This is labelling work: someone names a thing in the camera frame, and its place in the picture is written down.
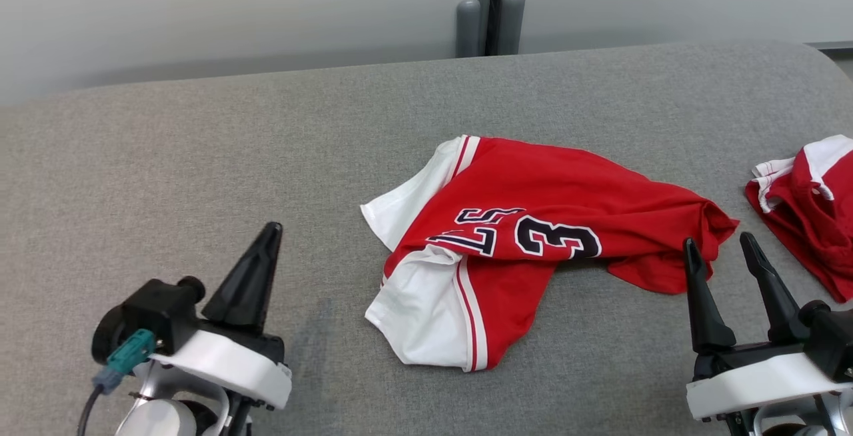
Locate red shorts with white stripe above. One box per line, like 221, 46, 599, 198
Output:
745, 135, 853, 303

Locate black left camera cable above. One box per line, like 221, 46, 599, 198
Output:
76, 386, 106, 436

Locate grey baseboard strip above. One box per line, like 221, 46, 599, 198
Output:
806, 41, 853, 60

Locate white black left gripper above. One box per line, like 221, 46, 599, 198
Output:
147, 221, 294, 411

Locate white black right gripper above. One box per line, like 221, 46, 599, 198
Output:
684, 231, 848, 422

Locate red basketball jersey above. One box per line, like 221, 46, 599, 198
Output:
360, 135, 739, 372

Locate grey cylindrical post foot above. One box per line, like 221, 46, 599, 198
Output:
456, 0, 482, 58
500, 0, 526, 55

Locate teal left camera connector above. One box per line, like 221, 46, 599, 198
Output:
92, 328, 158, 395

